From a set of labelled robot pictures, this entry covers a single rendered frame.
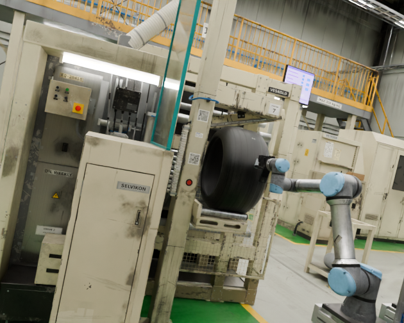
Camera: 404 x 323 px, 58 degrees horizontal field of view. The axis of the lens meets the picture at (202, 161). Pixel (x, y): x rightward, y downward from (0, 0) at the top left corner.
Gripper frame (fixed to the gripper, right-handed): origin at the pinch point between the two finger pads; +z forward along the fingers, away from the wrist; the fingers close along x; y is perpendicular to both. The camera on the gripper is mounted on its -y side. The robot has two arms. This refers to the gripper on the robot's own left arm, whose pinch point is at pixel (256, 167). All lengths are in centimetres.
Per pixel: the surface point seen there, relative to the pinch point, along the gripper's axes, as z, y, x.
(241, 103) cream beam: 44, 47, 1
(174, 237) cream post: 27, -55, 36
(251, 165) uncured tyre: 1.2, 0.9, 3.1
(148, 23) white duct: 42, 85, 79
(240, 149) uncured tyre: 3.7, 9.3, 10.8
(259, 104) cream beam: 43, 50, -13
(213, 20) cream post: 14, 88, 42
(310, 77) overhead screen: 337, 188, -227
